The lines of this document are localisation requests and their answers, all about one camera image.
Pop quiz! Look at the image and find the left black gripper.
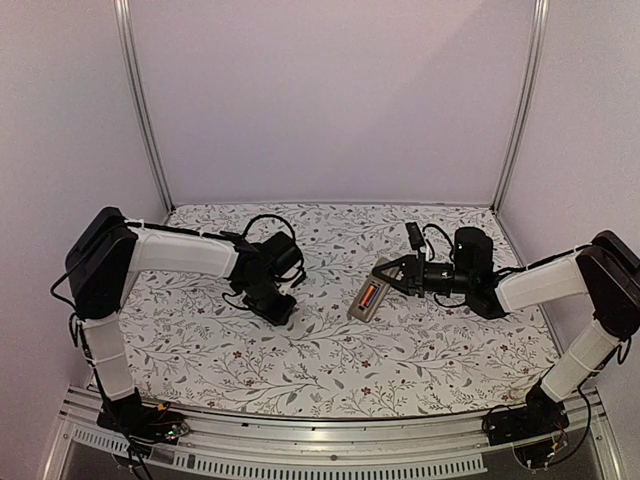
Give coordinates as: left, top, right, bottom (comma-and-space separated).
241, 277, 298, 327

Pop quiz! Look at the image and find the black battery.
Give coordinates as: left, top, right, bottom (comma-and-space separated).
366, 285, 381, 307

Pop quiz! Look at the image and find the orange battery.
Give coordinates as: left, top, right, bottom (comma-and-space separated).
359, 284, 373, 309

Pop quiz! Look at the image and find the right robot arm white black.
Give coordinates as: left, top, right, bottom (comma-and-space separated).
372, 222, 639, 445

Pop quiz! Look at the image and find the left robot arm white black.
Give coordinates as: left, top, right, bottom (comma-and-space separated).
50, 207, 306, 443

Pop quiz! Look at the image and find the floral patterned table mat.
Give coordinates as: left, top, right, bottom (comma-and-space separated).
120, 204, 558, 418

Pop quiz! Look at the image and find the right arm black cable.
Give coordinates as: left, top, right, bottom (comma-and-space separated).
423, 223, 459, 261

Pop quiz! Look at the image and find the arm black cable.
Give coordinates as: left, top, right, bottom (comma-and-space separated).
423, 223, 459, 261
242, 214, 299, 246

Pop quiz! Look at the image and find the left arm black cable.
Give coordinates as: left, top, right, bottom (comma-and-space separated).
242, 214, 299, 246

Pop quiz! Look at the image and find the aluminium front rail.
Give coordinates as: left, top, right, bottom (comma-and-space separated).
42, 387, 626, 479

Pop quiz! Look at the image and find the right aluminium frame post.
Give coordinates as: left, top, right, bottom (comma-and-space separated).
491, 0, 550, 215

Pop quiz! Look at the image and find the aluminium frame post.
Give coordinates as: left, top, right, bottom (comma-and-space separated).
113, 0, 175, 213
491, 0, 550, 215

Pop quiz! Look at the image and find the left aluminium frame post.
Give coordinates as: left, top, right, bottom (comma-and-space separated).
113, 0, 175, 213

